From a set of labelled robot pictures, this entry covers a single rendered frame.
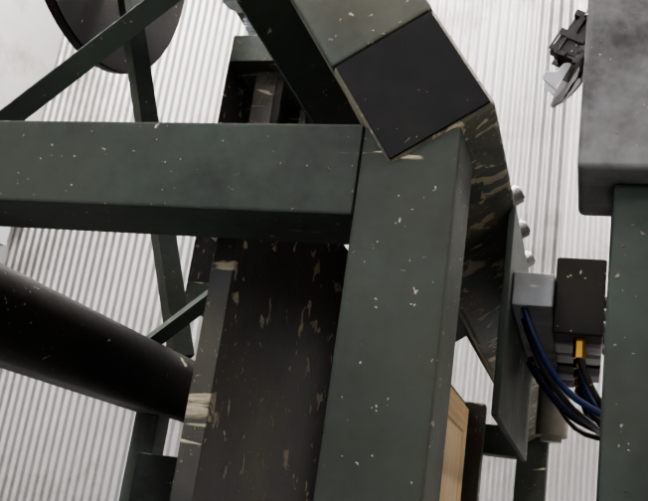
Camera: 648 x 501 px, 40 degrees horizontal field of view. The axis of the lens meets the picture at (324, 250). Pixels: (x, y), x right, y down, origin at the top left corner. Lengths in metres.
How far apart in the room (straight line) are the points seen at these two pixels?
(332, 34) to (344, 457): 0.40
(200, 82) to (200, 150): 4.89
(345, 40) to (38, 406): 4.82
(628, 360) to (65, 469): 4.79
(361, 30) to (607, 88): 0.23
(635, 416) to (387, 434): 0.20
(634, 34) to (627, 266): 0.20
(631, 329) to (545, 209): 4.05
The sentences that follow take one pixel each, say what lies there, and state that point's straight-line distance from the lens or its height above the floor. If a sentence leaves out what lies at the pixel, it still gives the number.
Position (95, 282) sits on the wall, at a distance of 5.55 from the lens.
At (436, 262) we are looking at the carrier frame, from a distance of 0.77.
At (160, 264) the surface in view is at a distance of 1.99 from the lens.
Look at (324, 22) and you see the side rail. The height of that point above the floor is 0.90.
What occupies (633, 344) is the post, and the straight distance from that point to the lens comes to 0.77.
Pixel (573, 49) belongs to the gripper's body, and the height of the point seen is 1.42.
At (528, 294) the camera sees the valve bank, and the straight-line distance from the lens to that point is 1.04.
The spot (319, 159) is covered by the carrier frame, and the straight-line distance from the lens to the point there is 0.83.
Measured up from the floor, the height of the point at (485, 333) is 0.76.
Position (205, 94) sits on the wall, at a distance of 5.70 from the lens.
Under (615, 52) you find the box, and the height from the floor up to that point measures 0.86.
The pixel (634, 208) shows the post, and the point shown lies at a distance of 0.81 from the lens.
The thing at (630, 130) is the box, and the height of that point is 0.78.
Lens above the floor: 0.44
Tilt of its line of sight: 16 degrees up
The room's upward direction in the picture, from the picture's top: 8 degrees clockwise
